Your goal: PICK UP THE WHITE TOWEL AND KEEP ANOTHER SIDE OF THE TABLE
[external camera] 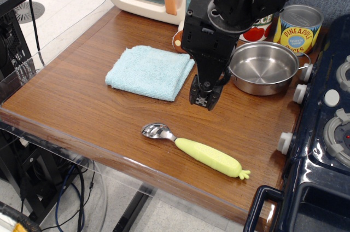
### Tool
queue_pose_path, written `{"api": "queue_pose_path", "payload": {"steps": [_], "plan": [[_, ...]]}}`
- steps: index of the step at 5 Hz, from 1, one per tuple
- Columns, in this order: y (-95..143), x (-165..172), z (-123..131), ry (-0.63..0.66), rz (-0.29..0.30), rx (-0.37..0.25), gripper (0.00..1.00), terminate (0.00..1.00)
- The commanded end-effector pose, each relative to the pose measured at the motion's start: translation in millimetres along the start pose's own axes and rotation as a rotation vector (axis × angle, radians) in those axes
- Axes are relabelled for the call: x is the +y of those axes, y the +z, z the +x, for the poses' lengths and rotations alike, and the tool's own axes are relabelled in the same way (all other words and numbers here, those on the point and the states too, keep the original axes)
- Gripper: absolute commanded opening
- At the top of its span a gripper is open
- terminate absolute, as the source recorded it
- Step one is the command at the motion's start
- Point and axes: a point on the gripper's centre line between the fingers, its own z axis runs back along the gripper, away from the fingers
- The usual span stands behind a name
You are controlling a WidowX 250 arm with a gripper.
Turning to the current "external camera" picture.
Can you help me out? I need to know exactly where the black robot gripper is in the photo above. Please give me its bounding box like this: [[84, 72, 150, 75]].
[[182, 0, 238, 111]]

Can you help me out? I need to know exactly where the light blue towel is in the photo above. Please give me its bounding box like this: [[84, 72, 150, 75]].
[[105, 45, 195, 102]]

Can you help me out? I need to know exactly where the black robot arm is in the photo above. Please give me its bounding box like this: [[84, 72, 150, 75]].
[[181, 0, 288, 111]]

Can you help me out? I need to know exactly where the brown plush muffin toy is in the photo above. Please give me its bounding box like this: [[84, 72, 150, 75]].
[[172, 21, 186, 54]]

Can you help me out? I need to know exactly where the stainless steel pot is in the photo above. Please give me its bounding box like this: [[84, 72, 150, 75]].
[[229, 41, 311, 96]]

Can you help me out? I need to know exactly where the tomato sauce can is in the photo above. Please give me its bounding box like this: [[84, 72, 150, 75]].
[[239, 14, 274, 42]]

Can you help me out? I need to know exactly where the pineapple slices can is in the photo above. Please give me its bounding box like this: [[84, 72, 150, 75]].
[[273, 4, 324, 54]]

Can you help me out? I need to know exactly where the black table leg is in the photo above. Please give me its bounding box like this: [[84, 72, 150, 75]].
[[112, 183, 156, 232]]

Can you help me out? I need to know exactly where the dark blue toy stove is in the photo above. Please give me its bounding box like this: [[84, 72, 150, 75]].
[[244, 15, 349, 231]]

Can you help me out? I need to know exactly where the spoon with yellow handle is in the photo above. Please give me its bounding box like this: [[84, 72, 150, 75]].
[[141, 123, 250, 180]]

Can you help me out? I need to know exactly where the blue floor cable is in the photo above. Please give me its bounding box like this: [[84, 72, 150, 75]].
[[55, 165, 85, 232]]

